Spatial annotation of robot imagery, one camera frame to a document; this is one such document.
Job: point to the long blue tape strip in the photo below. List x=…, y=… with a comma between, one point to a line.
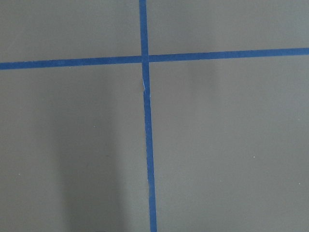
x=147, y=113

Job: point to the crossing blue tape strip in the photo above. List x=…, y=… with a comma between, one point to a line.
x=153, y=58

